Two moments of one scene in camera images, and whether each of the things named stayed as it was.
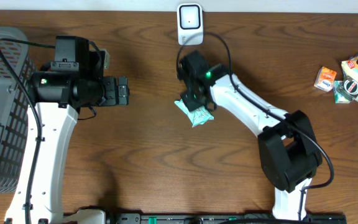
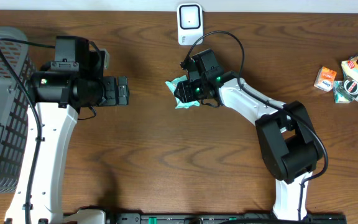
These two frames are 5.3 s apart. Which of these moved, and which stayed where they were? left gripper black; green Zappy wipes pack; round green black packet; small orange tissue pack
Moved: green Zappy wipes pack
Stayed: round green black packet; left gripper black; small orange tissue pack
